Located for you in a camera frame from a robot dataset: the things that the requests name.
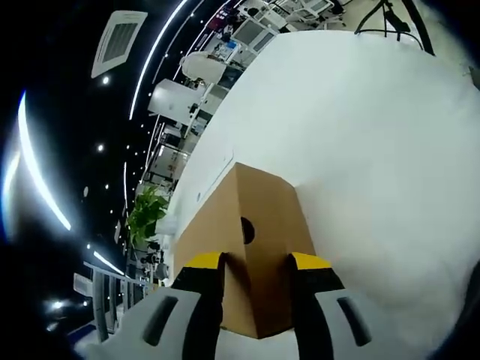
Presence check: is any white rounded machine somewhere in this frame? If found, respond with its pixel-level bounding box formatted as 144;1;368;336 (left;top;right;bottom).
179;50;227;82

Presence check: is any black tripod stand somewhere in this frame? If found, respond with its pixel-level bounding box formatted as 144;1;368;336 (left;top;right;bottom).
354;0;438;57

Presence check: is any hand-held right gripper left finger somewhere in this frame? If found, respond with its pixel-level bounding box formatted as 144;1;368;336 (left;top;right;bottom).
84;251;230;360

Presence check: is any potted green plant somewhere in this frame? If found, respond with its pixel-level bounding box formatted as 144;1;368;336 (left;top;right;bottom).
125;185;178;249

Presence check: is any brown cardboard shoe box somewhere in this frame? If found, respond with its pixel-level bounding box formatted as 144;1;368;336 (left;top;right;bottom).
172;162;317;341

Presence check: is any white office chair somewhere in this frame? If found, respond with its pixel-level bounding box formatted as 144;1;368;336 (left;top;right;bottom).
234;16;279;53

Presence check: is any white square column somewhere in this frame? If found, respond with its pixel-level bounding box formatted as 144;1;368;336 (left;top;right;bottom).
148;78;185;118

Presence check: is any ceiling air conditioner unit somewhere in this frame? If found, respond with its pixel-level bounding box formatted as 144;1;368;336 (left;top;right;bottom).
91;10;149;79

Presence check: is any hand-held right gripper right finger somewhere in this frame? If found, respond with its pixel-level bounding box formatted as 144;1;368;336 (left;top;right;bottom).
286;251;404;360

